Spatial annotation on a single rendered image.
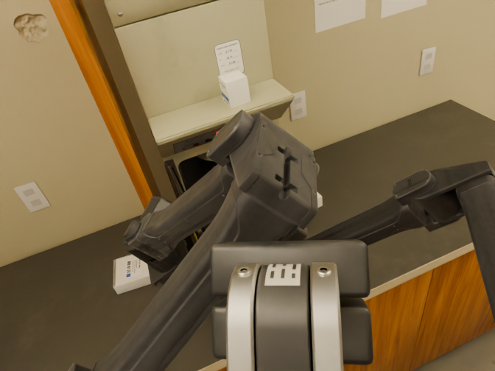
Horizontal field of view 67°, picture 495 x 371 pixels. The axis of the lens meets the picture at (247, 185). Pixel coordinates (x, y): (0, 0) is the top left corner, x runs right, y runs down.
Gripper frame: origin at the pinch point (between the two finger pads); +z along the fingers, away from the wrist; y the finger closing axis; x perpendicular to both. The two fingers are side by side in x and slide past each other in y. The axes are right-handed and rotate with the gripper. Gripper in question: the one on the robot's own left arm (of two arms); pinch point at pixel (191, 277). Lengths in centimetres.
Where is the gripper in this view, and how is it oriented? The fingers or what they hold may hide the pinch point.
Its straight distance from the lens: 91.9
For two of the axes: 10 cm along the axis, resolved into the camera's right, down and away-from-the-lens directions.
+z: 5.0, 5.6, 6.6
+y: -8.0, 5.9, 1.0
